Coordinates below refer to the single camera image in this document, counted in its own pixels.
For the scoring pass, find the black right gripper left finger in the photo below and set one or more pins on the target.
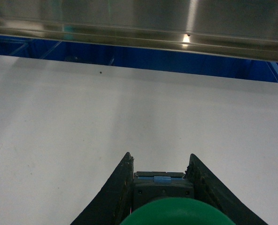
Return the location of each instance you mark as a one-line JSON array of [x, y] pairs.
[[113, 202]]

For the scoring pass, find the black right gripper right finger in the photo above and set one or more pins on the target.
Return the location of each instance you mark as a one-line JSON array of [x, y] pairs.
[[209, 189]]

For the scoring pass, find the green mushroom push button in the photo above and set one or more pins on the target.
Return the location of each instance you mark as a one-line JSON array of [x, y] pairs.
[[167, 198]]

